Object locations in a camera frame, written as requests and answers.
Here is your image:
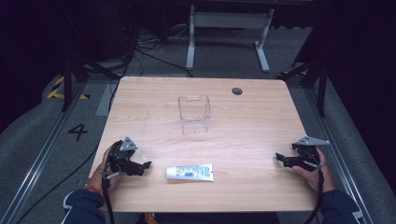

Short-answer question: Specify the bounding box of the clear plastic container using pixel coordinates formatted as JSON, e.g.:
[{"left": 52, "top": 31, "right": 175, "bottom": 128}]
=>
[{"left": 177, "top": 94, "right": 213, "bottom": 135}]

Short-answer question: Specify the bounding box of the person's right hand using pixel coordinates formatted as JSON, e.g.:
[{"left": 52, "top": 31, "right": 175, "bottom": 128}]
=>
[{"left": 290, "top": 147, "right": 336, "bottom": 194}]

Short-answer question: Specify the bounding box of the black tripod stand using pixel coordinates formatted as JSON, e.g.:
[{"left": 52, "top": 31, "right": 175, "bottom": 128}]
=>
[
  {"left": 60, "top": 50, "right": 121, "bottom": 113},
  {"left": 276, "top": 57, "right": 332, "bottom": 119}
]

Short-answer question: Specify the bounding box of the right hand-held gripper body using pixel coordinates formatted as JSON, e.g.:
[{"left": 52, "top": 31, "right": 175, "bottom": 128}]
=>
[{"left": 291, "top": 135, "right": 331, "bottom": 173}]

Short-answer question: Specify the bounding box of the grey metal table frame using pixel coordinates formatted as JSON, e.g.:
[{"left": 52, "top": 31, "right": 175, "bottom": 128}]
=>
[{"left": 185, "top": 4, "right": 276, "bottom": 74}]

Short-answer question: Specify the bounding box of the white blue toothpaste tube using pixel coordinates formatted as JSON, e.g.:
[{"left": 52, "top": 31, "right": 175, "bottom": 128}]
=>
[{"left": 165, "top": 162, "right": 215, "bottom": 183}]

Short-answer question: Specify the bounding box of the person's left hand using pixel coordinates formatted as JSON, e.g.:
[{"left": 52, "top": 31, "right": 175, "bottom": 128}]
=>
[{"left": 89, "top": 145, "right": 123, "bottom": 192}]

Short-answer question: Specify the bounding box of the thin black floor cable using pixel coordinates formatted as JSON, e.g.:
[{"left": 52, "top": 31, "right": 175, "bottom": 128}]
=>
[{"left": 14, "top": 143, "right": 101, "bottom": 224}]

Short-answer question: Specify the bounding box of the orange wrist bracelet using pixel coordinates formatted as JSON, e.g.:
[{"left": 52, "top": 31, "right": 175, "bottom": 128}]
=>
[{"left": 83, "top": 183, "right": 105, "bottom": 198}]

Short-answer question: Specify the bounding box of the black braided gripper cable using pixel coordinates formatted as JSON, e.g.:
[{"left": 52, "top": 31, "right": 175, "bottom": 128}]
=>
[
  {"left": 303, "top": 148, "right": 327, "bottom": 224},
  {"left": 100, "top": 141, "right": 122, "bottom": 224}
]

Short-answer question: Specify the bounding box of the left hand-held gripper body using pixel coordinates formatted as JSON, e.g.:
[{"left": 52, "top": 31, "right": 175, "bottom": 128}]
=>
[{"left": 106, "top": 136, "right": 139, "bottom": 175}]

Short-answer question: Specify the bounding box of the grey metal floor rail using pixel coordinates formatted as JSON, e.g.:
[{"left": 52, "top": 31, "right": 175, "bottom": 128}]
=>
[
  {"left": 0, "top": 81, "right": 89, "bottom": 224},
  {"left": 303, "top": 87, "right": 375, "bottom": 224}
]

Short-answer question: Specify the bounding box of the yellow black floor tape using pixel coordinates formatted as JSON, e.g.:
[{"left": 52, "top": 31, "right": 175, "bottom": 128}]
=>
[{"left": 46, "top": 76, "right": 92, "bottom": 101}]

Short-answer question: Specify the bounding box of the wooden table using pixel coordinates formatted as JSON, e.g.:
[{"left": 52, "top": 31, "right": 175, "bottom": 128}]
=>
[{"left": 89, "top": 76, "right": 319, "bottom": 214}]

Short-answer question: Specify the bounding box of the tangle of black floor cables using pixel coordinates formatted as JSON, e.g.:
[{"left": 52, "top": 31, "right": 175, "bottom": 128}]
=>
[{"left": 106, "top": 21, "right": 195, "bottom": 111}]

